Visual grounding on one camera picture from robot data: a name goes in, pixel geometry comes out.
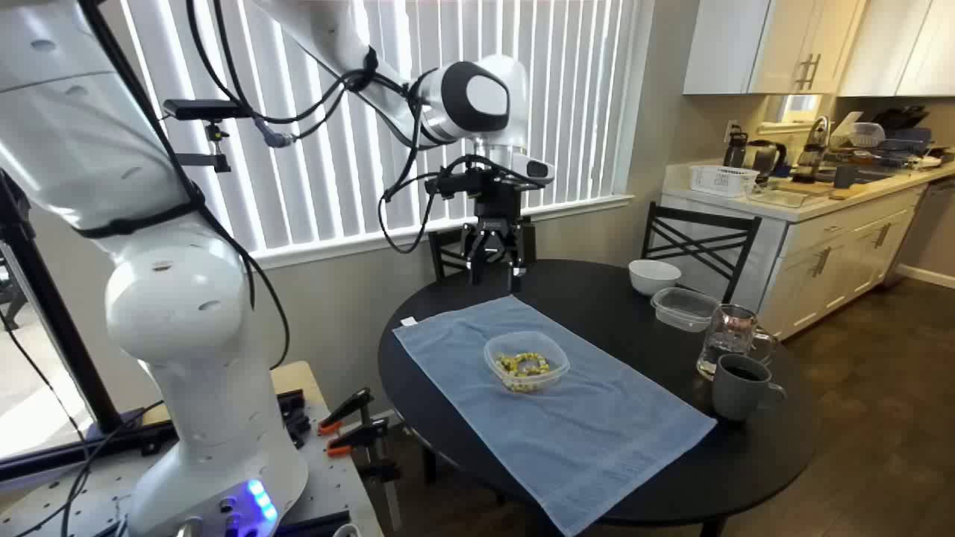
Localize glass jar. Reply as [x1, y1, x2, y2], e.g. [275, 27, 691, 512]
[697, 303, 780, 386]

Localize black cross-back metal chair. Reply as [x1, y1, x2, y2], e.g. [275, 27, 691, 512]
[639, 200, 764, 307]

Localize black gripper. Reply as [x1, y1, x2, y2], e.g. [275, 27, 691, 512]
[464, 189, 533, 297]

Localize black metal frame post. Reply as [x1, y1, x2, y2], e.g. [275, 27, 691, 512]
[0, 174, 127, 473]

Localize white vertical window blinds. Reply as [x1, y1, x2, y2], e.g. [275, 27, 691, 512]
[100, 0, 661, 257]

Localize clear lidded food container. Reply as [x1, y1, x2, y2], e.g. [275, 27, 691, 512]
[652, 285, 722, 337]

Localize round black table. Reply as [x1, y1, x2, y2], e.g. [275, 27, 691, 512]
[375, 260, 822, 537]

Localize robot mounting table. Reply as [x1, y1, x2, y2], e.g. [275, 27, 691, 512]
[0, 358, 385, 537]

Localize light blue towel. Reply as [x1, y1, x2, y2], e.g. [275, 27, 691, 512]
[391, 294, 719, 537]

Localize orange-handled black clamp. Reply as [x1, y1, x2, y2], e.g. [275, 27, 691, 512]
[318, 386, 376, 439]
[327, 415, 394, 464]

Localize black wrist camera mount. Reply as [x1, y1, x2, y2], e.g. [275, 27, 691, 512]
[427, 157, 557, 200]

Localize white upper kitchen cabinets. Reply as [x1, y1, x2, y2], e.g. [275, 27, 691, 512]
[682, 0, 955, 103]

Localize black robot arm cables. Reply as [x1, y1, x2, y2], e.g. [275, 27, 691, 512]
[182, 0, 471, 257]

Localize white bowl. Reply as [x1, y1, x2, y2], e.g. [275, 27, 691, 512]
[627, 257, 686, 298]

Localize white kitchen counter unit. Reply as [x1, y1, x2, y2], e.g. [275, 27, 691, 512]
[661, 158, 955, 343]

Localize black coffee maker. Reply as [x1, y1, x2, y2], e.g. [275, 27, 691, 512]
[722, 119, 788, 185]

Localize grey mug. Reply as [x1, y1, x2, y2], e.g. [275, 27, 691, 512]
[710, 352, 788, 424]

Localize clear plastic bowl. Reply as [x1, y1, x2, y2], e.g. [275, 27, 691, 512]
[482, 328, 574, 398]

